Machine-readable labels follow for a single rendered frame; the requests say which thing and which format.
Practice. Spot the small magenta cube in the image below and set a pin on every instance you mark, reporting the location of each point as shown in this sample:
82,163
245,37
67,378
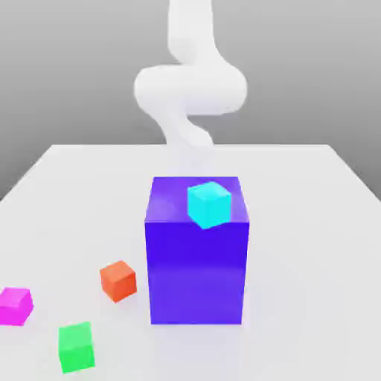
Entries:
14,306

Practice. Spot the small orange cube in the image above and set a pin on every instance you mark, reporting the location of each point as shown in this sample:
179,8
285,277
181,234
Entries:
118,281

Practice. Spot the small cyan cube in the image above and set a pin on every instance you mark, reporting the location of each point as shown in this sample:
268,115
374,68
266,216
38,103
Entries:
208,205

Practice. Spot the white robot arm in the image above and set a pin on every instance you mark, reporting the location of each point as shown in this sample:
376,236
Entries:
190,89

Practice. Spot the small green cube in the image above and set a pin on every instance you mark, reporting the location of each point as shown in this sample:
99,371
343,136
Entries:
76,346

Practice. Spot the large purple box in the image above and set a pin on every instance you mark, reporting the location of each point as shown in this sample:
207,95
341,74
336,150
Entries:
195,273

